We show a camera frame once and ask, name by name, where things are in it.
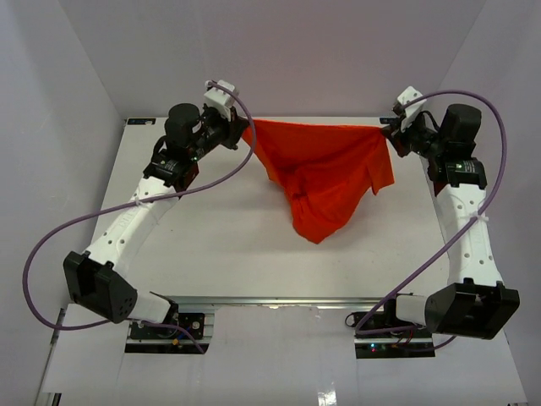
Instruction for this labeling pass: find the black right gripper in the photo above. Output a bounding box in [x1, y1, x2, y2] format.
[380, 111, 445, 161]

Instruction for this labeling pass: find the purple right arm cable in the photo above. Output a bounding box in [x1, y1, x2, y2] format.
[353, 88, 507, 351]

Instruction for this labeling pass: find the left dark table label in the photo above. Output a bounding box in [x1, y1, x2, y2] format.
[127, 118, 156, 125]

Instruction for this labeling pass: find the right dark table label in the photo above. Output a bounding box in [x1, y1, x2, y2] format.
[380, 117, 400, 125]

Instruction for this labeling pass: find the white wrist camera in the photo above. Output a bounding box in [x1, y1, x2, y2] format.
[204, 80, 239, 122]
[392, 86, 425, 132]

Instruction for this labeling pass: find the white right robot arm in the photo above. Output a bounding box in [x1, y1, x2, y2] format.
[381, 102, 520, 339]

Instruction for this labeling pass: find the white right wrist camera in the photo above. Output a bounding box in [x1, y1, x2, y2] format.
[392, 86, 425, 132]

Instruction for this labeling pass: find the dark table label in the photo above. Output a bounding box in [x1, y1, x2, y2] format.
[127, 118, 156, 125]
[380, 117, 400, 125]

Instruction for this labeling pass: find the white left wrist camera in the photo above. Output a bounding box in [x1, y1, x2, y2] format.
[204, 80, 239, 122]

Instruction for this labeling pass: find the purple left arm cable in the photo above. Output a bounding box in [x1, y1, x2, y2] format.
[23, 82, 259, 354]

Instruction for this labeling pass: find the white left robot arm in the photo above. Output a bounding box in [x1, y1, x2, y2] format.
[63, 103, 249, 337]

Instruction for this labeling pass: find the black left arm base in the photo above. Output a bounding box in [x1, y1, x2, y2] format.
[128, 312, 205, 341]

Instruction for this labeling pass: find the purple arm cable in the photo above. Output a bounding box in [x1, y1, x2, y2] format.
[23, 82, 259, 354]
[353, 88, 507, 351]

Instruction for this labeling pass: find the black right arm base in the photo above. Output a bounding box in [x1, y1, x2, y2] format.
[344, 311, 432, 348]

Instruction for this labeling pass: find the aluminium front table rail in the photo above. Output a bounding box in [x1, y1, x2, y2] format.
[168, 294, 390, 309]

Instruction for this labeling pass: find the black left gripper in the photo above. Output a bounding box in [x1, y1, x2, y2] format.
[189, 105, 249, 162]

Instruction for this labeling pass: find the orange t shirt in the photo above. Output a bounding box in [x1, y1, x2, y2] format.
[244, 119, 395, 244]

